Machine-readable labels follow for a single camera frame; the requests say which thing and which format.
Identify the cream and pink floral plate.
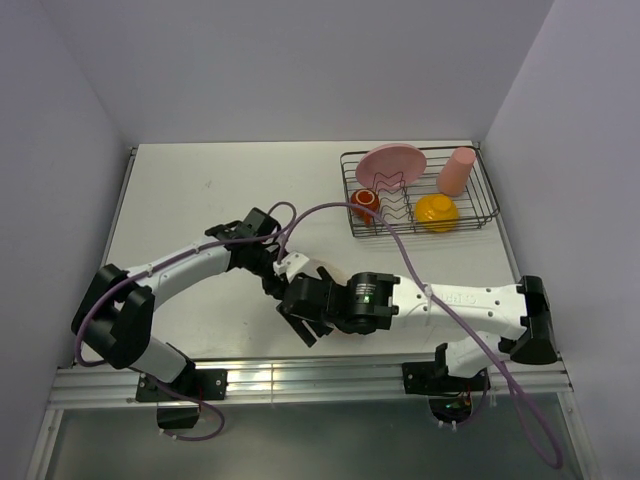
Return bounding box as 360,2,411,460
306,259,348,285

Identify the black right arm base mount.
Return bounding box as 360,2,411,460
401,344,490,424

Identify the black wire dish rack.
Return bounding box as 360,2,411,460
340,145,500,238

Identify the orange and black teacup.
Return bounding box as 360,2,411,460
350,188,380,226

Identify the pink plastic cup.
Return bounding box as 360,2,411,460
436,147,476,197

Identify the yellow bowl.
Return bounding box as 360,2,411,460
415,194,460,233

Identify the aluminium table rail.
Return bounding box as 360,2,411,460
47,349,574,409

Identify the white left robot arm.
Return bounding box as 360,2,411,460
71,208,285,399

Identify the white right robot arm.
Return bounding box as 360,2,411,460
277,268,558,390

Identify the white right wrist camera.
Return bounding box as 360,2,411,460
273,252,309,276

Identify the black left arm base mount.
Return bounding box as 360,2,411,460
134,369,228,434

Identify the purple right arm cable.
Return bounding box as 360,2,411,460
277,201,565,470

